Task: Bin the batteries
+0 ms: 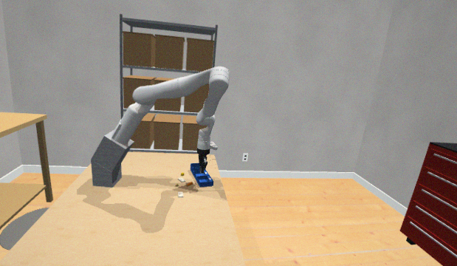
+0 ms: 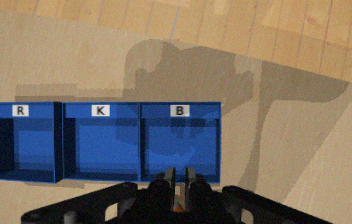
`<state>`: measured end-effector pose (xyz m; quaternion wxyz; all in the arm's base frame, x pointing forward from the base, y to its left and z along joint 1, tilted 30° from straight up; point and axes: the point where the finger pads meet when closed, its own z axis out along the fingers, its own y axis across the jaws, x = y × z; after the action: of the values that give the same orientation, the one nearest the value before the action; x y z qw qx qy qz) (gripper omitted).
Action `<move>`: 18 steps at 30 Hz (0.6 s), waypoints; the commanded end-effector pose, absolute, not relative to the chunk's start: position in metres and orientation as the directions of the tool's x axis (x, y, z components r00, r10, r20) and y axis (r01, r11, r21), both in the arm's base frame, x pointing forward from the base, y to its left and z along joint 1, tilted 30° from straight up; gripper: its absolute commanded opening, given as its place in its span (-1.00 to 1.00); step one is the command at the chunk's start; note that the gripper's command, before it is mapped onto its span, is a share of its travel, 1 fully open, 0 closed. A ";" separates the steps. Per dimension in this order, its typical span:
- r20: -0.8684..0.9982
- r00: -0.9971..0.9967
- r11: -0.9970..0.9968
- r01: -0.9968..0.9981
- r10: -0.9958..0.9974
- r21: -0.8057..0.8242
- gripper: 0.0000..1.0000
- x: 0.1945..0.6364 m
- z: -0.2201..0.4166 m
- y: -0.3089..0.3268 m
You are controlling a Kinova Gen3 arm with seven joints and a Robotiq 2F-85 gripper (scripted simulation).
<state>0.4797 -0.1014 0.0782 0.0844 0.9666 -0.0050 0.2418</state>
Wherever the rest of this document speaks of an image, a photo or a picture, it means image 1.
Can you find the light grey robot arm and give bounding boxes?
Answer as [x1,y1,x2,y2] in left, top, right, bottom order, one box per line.
[111,66,230,150]

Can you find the blue three-compartment bin rack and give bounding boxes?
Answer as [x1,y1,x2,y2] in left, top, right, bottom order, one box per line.
[190,163,213,187]

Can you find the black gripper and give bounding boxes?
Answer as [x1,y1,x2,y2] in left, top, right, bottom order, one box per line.
[197,148,210,174]

